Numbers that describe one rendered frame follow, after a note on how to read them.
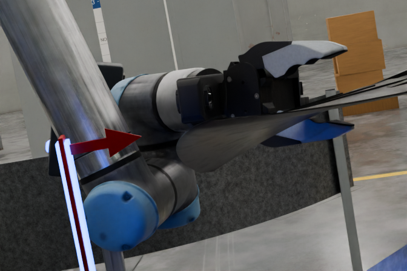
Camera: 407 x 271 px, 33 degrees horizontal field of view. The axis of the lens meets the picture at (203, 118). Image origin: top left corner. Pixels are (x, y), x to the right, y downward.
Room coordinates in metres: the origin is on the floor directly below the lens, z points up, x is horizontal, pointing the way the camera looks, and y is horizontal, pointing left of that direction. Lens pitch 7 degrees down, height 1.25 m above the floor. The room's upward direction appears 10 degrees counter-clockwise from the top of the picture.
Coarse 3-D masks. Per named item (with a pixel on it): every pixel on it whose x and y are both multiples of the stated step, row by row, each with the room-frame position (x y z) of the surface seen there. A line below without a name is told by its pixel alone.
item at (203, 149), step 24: (336, 96) 0.57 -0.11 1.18; (360, 96) 0.52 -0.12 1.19; (384, 96) 0.51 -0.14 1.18; (216, 120) 0.47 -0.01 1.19; (240, 120) 0.48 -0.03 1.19; (264, 120) 0.49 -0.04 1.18; (288, 120) 0.58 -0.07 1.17; (192, 144) 0.54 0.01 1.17; (216, 144) 0.58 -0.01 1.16; (240, 144) 0.63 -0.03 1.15; (192, 168) 0.65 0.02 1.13; (216, 168) 0.68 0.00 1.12
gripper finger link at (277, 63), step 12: (288, 48) 0.67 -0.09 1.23; (300, 48) 0.66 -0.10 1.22; (312, 48) 0.65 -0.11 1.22; (324, 48) 0.65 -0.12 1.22; (336, 48) 0.64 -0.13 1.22; (264, 60) 0.70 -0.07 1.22; (276, 60) 0.69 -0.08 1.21; (288, 60) 0.67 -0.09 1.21; (300, 60) 0.66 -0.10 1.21; (312, 60) 0.66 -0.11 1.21; (276, 72) 0.69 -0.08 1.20; (288, 72) 0.68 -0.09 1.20
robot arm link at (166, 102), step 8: (176, 72) 0.82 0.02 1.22; (184, 72) 0.80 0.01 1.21; (192, 72) 0.80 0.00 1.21; (168, 80) 0.81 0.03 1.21; (176, 80) 0.79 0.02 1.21; (160, 88) 0.81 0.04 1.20; (168, 88) 0.80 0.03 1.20; (176, 88) 0.79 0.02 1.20; (160, 96) 0.80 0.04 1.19; (168, 96) 0.79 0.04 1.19; (160, 104) 0.80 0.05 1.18; (168, 104) 0.79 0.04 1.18; (160, 112) 0.81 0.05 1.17; (168, 112) 0.80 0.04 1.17; (176, 112) 0.79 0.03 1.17; (168, 120) 0.80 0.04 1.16; (176, 120) 0.79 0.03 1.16; (176, 128) 0.81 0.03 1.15; (184, 128) 0.80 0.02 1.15
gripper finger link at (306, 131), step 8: (280, 112) 0.68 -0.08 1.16; (304, 120) 0.66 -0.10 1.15; (312, 120) 0.65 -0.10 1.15; (320, 120) 0.66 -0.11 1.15; (336, 120) 0.65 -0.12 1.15; (288, 128) 0.68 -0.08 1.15; (296, 128) 0.67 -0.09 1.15; (304, 128) 0.66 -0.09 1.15; (312, 128) 0.65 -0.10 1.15; (320, 128) 0.65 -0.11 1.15; (328, 128) 0.64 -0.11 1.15; (336, 128) 0.64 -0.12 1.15; (344, 128) 0.64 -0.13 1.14; (352, 128) 0.64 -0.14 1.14; (288, 136) 0.68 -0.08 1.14; (296, 136) 0.67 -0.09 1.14; (304, 136) 0.66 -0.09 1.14; (312, 136) 0.65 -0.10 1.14; (320, 136) 0.65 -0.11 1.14; (328, 136) 0.65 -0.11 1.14; (336, 136) 0.64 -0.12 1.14
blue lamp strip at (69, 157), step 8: (64, 144) 0.54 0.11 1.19; (72, 160) 0.55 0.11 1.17; (72, 168) 0.54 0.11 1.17; (72, 176) 0.54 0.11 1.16; (72, 184) 0.54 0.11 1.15; (80, 200) 0.55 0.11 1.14; (80, 208) 0.54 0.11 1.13; (80, 216) 0.54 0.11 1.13; (88, 240) 0.55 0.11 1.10; (88, 248) 0.54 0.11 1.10; (88, 256) 0.54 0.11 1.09; (88, 264) 0.54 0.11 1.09
